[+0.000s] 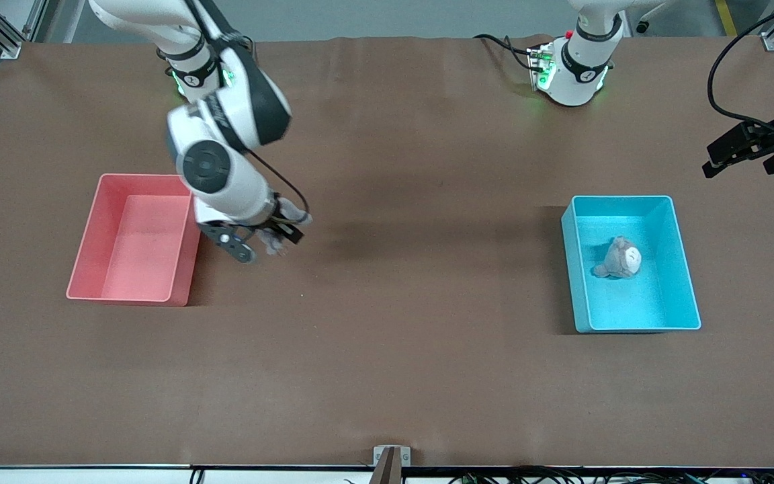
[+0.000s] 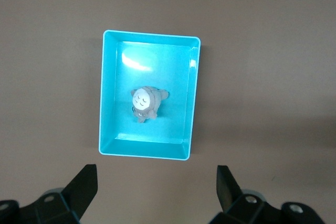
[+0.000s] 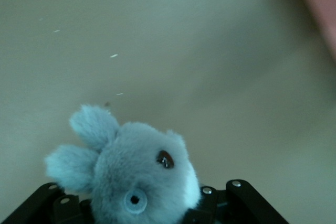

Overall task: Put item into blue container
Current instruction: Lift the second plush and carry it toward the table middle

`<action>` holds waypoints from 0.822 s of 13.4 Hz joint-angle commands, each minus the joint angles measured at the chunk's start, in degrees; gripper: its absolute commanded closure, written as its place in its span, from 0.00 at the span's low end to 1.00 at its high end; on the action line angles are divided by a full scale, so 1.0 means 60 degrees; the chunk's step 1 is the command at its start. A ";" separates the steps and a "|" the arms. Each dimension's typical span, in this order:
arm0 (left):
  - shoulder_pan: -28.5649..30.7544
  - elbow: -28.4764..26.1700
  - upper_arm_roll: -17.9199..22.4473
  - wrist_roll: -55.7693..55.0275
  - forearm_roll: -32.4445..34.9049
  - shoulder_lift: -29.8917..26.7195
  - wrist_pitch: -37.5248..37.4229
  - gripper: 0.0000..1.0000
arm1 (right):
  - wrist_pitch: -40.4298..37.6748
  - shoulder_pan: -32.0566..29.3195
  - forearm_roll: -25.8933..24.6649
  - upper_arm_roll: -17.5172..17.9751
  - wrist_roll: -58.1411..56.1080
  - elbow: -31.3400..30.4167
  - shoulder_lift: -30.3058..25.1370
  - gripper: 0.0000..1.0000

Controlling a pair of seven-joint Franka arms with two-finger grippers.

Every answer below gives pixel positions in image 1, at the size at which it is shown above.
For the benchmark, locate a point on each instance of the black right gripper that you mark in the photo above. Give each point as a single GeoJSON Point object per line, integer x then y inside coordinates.
{"type": "Point", "coordinates": [284, 225]}

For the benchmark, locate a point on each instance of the grey plush toy with keyring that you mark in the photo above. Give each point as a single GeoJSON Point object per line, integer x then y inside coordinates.
{"type": "Point", "coordinates": [271, 242]}

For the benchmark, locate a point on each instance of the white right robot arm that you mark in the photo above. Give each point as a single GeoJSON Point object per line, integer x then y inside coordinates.
{"type": "Point", "coordinates": [226, 188]}

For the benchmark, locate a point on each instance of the pink plastic box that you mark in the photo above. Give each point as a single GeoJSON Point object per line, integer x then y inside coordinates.
{"type": "Point", "coordinates": [132, 269]}

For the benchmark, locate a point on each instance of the blue plastic box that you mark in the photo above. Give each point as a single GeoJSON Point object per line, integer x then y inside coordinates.
{"type": "Point", "coordinates": [656, 302]}

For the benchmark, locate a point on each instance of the metal table edge bracket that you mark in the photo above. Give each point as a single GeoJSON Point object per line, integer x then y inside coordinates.
{"type": "Point", "coordinates": [392, 464]}

